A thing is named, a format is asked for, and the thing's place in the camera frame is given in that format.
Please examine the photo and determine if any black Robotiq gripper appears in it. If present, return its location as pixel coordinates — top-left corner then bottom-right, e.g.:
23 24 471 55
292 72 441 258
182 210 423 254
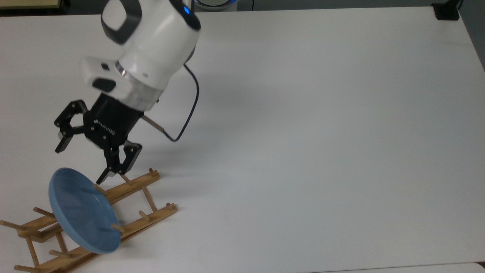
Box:
54 93 145 185

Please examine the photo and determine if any blue plastic plate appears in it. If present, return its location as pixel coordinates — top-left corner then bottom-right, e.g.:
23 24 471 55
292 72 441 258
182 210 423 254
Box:
48 167 122 254

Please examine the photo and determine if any light wooden board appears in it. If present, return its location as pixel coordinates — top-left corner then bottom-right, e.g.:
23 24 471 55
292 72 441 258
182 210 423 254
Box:
0 0 62 10

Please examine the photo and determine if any wooden plate rack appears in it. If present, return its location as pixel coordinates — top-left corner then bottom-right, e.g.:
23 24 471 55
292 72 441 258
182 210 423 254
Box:
0 168 178 273

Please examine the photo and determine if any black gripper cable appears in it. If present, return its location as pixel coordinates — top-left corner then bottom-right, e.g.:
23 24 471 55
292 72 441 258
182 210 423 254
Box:
141 64 200 143

